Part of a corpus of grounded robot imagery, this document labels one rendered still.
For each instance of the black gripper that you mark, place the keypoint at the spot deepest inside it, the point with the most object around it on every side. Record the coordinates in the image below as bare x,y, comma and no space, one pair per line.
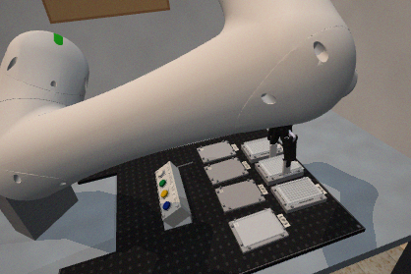
289,142

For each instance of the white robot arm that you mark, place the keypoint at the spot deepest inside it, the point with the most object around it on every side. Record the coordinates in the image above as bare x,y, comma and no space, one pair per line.
276,63

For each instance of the white button panel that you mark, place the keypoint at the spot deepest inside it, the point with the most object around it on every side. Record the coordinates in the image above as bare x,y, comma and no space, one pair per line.
175,210

